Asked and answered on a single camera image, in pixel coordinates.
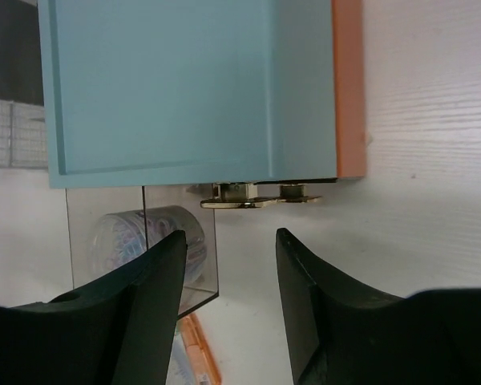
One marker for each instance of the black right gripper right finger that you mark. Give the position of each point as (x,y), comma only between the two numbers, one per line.
(342,331)

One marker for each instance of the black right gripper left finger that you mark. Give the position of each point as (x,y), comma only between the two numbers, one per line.
(117,329)

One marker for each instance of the clear jar of paperclips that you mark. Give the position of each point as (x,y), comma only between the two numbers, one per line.
(118,238)

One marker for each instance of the transparent brown drawer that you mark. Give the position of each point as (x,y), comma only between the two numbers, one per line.
(86,205)

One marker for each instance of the clear blue-capped bottle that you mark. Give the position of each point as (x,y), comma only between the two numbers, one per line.
(180,371)

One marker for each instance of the orange correction tape dispenser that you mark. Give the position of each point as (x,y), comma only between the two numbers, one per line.
(200,356)

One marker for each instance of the teal orange drawer cabinet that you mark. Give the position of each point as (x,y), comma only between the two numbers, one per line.
(140,93)

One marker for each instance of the white wire mesh basket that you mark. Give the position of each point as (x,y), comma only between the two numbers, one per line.
(22,136)

